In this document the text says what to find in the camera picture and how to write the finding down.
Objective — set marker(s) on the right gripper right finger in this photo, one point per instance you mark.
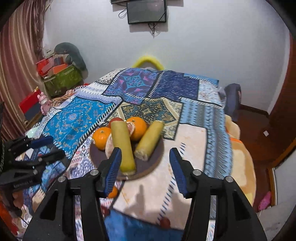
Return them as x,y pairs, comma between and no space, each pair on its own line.
235,217

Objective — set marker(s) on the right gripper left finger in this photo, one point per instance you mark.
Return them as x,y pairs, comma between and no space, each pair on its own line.
55,217

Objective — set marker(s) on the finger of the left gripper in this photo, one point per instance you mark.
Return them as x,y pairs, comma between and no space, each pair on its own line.
49,158
14,148

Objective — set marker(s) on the small mandarin orange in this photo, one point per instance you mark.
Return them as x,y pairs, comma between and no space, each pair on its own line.
100,137

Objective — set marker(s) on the yellow banana front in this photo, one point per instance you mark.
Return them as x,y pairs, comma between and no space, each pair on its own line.
121,140

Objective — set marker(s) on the yellow banana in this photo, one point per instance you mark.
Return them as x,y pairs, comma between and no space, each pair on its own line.
149,140
121,140

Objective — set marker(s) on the tiny mandarin orange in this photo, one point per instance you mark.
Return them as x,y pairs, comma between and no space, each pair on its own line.
113,193

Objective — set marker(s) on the red jujube date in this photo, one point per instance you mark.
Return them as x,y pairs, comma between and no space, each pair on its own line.
165,223

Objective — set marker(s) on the large orange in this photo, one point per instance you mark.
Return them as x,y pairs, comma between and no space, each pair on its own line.
140,128

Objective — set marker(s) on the pink toy figure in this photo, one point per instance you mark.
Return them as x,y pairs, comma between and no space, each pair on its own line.
44,102

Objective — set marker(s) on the green storage box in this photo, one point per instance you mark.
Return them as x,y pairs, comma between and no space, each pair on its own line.
63,81

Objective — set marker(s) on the grey plush toy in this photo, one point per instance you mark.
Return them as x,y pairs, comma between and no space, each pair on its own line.
73,54

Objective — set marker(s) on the blue patchwork bedspread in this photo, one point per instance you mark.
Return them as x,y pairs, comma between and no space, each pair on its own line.
194,118

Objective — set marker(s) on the striped red curtain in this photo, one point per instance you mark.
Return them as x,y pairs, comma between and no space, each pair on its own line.
21,49

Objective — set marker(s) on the brown wooden door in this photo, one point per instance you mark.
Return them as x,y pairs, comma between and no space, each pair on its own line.
282,118

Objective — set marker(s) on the dark blue chair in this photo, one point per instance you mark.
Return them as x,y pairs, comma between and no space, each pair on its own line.
233,100

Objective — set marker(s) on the yellow curved cushion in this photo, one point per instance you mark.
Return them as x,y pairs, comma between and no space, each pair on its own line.
148,59

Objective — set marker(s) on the black wall television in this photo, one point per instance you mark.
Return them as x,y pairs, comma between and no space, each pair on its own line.
118,1

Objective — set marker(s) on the small black wall monitor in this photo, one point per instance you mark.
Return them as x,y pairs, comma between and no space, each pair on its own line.
146,11

